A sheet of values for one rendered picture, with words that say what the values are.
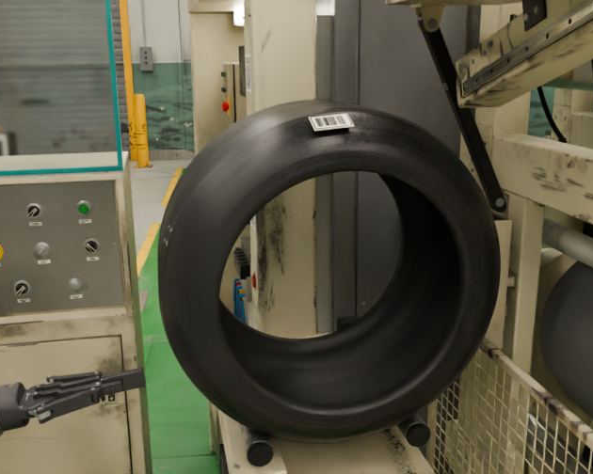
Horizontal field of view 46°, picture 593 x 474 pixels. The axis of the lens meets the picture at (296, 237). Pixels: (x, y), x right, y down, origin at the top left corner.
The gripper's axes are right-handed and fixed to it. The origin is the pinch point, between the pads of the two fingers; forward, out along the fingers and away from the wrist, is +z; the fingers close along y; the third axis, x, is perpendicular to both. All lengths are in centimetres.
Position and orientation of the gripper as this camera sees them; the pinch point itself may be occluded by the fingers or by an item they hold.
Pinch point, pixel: (123, 381)
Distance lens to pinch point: 123.7
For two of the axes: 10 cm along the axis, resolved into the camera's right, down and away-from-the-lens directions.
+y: -2.0, -2.6, 9.5
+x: 1.5, 9.5, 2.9
